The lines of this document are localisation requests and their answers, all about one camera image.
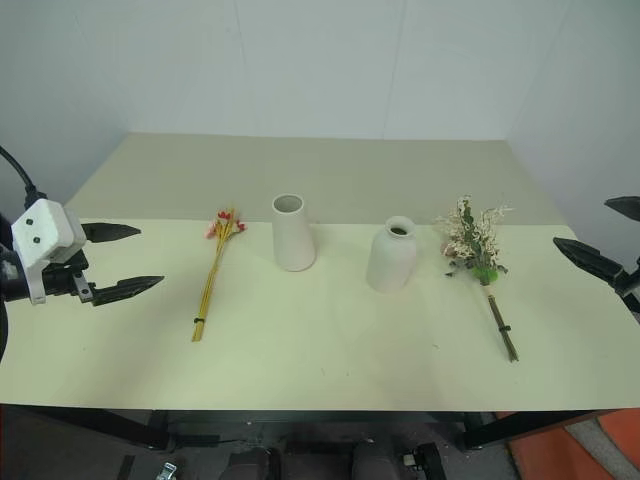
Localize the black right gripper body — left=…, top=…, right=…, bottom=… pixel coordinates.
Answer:
left=613, top=257, right=640, bottom=316

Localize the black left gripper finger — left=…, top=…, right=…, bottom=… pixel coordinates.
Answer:
left=91, top=275, right=166, bottom=308
left=81, top=222, right=142, bottom=246

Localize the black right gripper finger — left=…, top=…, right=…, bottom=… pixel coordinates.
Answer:
left=603, top=195, right=640, bottom=222
left=552, top=237, right=627, bottom=294

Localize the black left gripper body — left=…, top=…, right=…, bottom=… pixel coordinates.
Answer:
left=42, top=248, right=98, bottom=306

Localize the tapered white ceramic vase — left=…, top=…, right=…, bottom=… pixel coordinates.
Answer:
left=271, top=193, right=317, bottom=273

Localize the bottle-shaped white ceramic vase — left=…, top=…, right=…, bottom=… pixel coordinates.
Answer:
left=365, top=215, right=418, bottom=295

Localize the yellow-stemmed red flower bunch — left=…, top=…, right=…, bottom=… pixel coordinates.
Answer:
left=190, top=204, right=249, bottom=344

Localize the dried white green flower bouquet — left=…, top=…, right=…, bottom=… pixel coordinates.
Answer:
left=432, top=195, right=521, bottom=363

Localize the black metal table leg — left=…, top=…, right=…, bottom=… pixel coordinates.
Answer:
left=460, top=408, right=621, bottom=450
left=0, top=404, right=172, bottom=452

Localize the orange floor mat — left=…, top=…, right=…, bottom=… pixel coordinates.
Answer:
left=499, top=408, right=640, bottom=480

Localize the black table crossbeam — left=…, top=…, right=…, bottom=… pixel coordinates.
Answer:
left=149, top=409, right=467, bottom=444

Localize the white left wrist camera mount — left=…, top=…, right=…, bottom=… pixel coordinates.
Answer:
left=11, top=198, right=86, bottom=306

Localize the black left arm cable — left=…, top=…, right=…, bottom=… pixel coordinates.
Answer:
left=0, top=145, right=49, bottom=202

